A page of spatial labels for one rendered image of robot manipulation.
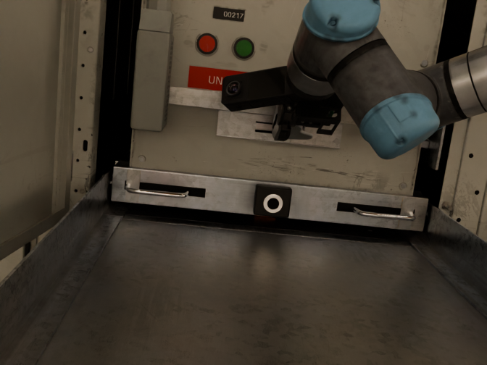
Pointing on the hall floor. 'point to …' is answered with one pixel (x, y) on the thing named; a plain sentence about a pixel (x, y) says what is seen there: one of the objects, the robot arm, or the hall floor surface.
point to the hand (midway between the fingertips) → (275, 130)
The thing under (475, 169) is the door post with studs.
